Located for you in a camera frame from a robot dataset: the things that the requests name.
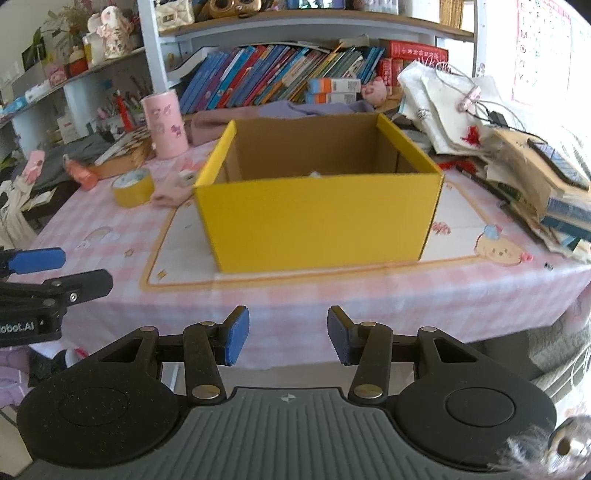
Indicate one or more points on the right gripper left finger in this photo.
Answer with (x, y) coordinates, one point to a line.
(208, 345)

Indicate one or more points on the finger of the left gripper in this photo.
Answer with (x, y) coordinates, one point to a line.
(53, 296)
(21, 262)

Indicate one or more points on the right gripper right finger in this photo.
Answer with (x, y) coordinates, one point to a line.
(369, 347)

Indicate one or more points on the yellow tape roll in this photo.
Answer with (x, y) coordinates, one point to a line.
(133, 188)

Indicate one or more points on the pink sock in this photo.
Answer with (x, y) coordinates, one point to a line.
(167, 193)

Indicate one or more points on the small white charger cube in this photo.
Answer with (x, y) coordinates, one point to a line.
(186, 178)

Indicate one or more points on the small pink case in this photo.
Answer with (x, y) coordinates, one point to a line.
(33, 167)

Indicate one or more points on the coral pink bottle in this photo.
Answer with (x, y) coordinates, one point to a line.
(79, 173)

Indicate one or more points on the pink checkered tablecloth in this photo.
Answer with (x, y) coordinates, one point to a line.
(481, 276)

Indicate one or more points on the wooden chessboard box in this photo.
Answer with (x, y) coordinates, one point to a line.
(128, 153)

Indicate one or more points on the yellow cardboard box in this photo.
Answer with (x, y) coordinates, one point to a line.
(318, 192)

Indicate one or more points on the red bottle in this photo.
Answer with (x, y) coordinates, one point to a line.
(123, 112)

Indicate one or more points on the pink cylindrical tube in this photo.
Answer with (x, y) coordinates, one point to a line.
(165, 124)

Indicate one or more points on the pink purple cloth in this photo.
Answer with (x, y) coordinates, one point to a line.
(206, 126)

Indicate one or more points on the white shelf unit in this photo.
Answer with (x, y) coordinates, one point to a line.
(312, 26)

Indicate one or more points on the pile of papers and bags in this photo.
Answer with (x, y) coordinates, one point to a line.
(543, 175)

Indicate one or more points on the pink pig figurine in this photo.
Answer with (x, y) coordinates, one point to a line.
(375, 92)

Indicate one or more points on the floral plush doll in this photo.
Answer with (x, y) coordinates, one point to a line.
(109, 35)

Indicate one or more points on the orange white boxes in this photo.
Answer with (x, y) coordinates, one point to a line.
(332, 91)

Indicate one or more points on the row of colourful books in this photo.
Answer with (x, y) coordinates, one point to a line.
(254, 75)

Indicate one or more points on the white quilted handbag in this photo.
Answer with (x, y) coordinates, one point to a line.
(173, 14)

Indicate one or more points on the brown toy camera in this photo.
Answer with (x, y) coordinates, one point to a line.
(233, 8)

